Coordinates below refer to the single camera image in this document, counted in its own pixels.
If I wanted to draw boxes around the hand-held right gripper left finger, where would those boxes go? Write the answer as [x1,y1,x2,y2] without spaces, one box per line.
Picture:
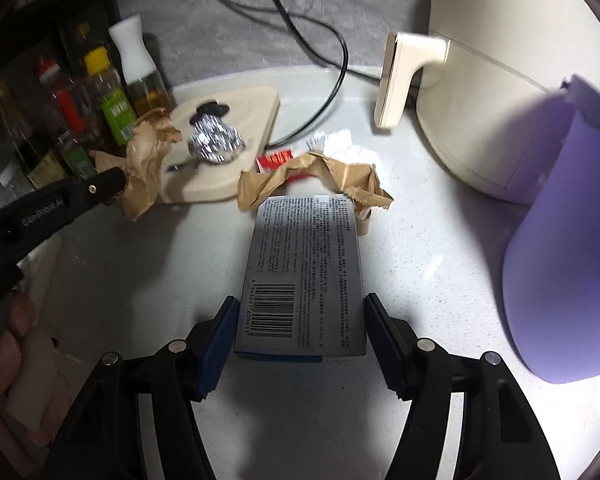
[40,295,241,480]

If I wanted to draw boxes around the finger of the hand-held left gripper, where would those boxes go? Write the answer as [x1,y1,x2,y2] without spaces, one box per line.
[55,166,129,217]

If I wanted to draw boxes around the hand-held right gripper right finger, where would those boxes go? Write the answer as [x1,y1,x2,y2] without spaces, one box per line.
[362,292,561,480]

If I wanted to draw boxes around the brown paper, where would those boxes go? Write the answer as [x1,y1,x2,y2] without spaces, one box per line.
[237,151,395,237]
[89,107,184,222]

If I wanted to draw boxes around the grey printed box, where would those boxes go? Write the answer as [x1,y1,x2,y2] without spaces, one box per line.
[234,194,369,364]

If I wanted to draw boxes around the purple plastic bucket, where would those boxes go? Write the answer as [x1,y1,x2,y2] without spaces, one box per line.
[502,74,600,385]

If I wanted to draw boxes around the person's left hand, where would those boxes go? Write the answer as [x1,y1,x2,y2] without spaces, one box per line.
[0,290,73,451]

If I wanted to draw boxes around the dark sauce bottle brown label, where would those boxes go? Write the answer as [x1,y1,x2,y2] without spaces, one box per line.
[0,82,67,192]

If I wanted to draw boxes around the yellow cap green label bottle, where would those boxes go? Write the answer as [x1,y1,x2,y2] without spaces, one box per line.
[83,46,137,147]

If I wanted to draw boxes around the red cap red label bottle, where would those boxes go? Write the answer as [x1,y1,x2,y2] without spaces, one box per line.
[36,54,105,181]

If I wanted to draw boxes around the crumpled foil ball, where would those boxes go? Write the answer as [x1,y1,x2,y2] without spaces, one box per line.
[187,114,245,166]

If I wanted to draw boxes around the white oil sprayer bottle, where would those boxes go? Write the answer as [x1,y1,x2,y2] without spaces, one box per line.
[108,15,174,119]

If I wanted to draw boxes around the cream induction cooker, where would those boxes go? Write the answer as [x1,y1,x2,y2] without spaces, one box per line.
[161,86,281,206]

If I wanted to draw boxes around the red white packet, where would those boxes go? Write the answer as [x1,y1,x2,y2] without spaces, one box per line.
[256,151,312,182]

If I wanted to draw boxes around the black metal rack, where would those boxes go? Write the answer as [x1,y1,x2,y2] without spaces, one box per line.
[0,0,122,66]

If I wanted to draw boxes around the crumpled white tissue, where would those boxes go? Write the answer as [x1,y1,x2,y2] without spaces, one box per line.
[307,130,377,167]

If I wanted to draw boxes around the cream air fryer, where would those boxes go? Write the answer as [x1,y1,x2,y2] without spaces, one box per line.
[373,0,600,206]

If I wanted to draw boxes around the black power cable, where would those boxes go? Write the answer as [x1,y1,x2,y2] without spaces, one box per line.
[186,0,383,81]
[254,0,351,147]

